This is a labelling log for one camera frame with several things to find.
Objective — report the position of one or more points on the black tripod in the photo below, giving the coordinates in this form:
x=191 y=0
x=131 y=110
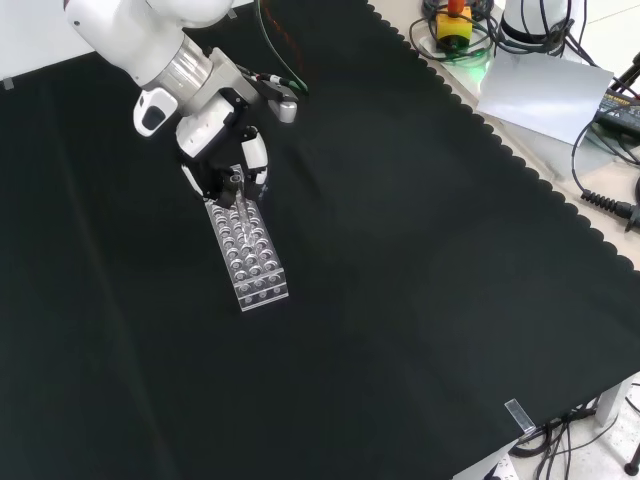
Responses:
x=627 y=75

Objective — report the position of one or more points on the white table leg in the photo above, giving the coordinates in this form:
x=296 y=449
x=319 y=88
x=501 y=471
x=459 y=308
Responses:
x=612 y=400

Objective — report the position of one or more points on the clear acrylic test tube rack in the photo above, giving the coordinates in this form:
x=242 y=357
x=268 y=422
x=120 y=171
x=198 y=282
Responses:
x=252 y=270

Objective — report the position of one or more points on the white power strip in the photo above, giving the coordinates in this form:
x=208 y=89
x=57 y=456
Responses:
x=500 y=467

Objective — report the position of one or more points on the black power adapter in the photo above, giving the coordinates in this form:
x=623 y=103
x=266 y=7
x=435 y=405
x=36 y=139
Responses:
x=620 y=107

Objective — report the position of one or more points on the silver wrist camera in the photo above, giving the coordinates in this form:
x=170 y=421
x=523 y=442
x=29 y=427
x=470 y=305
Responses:
x=287 y=111

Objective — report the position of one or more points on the clear glass test tube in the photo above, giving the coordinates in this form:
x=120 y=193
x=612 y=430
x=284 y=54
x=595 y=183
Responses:
x=243 y=212

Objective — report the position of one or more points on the yellow stop button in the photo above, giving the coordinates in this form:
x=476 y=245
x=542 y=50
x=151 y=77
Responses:
x=452 y=25

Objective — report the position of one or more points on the gray tape piece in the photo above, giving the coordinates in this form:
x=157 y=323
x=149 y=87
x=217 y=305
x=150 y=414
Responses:
x=8 y=83
x=232 y=16

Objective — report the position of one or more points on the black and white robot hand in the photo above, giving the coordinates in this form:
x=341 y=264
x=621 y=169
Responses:
x=200 y=130

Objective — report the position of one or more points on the black table cloth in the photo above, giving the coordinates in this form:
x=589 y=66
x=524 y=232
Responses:
x=400 y=250

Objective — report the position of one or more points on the pale board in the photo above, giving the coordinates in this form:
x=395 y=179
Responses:
x=545 y=95

